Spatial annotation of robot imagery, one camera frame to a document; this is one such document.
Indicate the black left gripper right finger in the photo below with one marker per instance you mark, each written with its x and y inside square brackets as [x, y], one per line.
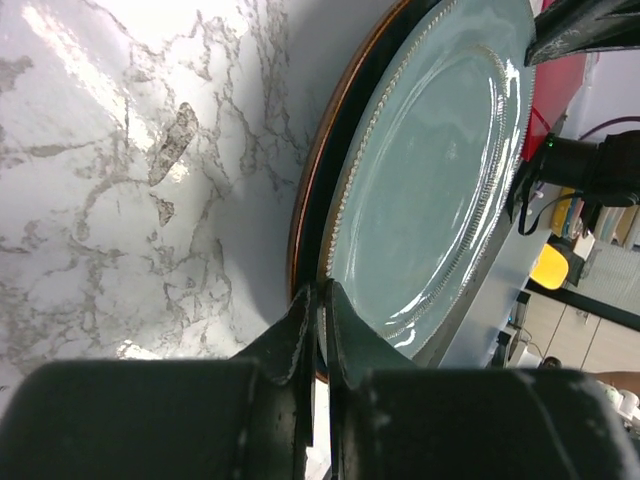
[391, 419]

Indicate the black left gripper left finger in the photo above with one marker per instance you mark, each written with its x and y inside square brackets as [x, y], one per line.
[246, 417]

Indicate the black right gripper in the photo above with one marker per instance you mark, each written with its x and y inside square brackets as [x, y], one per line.
[605, 173]

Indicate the brown plate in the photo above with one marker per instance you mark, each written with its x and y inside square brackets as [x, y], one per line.
[333, 136]

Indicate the grey-blue ceramic plate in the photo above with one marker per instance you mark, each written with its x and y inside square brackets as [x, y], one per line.
[429, 168]

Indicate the red folder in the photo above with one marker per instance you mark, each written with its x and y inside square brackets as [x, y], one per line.
[556, 83]

